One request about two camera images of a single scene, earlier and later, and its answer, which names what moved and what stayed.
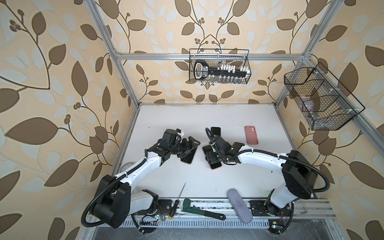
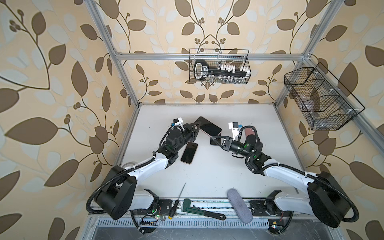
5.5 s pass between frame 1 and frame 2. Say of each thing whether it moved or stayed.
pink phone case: stayed
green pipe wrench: stayed
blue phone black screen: moved
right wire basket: stayed
